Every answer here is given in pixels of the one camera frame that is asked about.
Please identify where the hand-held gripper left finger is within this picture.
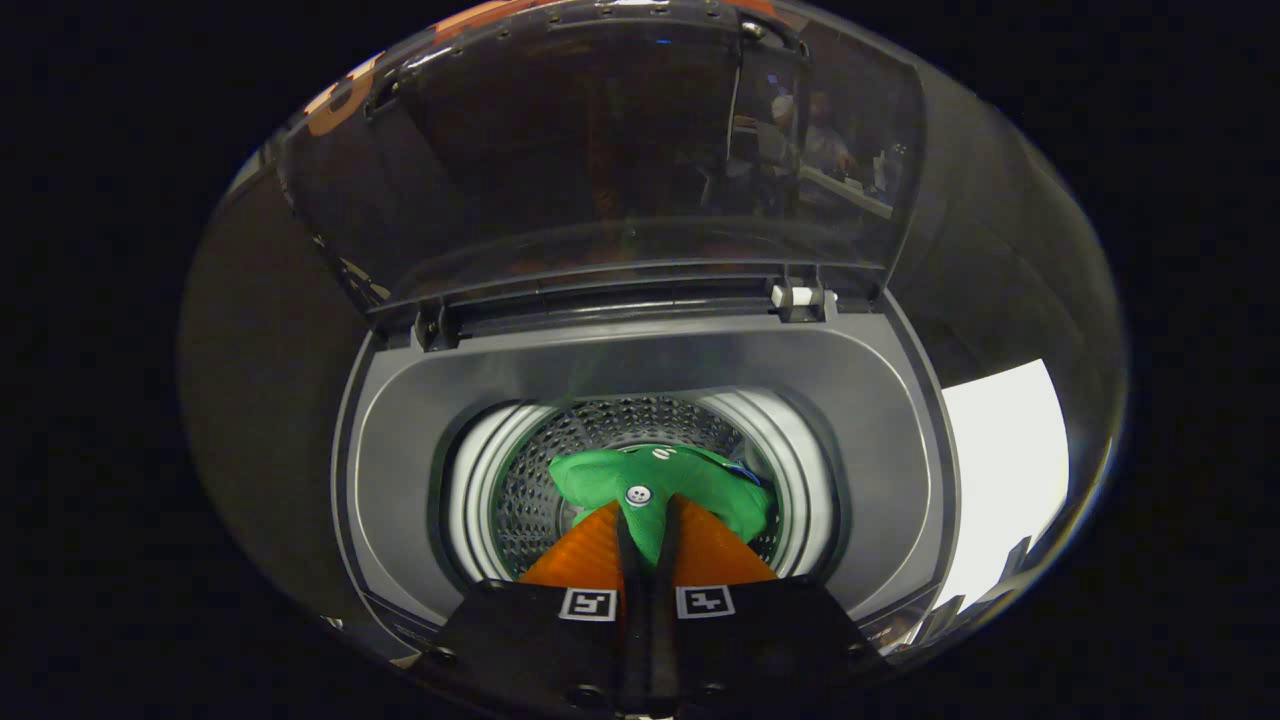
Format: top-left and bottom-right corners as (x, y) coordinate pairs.
(428, 502), (653, 716)

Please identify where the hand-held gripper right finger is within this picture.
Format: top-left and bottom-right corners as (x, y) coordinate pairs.
(652, 494), (888, 713)

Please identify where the green polo shirt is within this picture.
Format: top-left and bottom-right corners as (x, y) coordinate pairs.
(548, 445), (776, 571)

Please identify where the white flat sheet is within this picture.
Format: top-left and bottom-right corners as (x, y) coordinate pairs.
(940, 358), (1071, 613)

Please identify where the black backdrop cloth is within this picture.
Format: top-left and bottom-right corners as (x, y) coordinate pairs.
(178, 0), (1131, 641)

